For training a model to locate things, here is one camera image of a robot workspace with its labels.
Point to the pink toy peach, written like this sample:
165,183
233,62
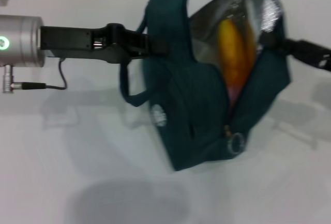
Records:
234,94

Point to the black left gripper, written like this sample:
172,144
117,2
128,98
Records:
72,41

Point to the dark teal lunch bag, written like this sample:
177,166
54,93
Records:
196,105

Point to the yellow toy banana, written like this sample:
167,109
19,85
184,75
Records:
235,53

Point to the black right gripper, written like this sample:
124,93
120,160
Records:
315,57

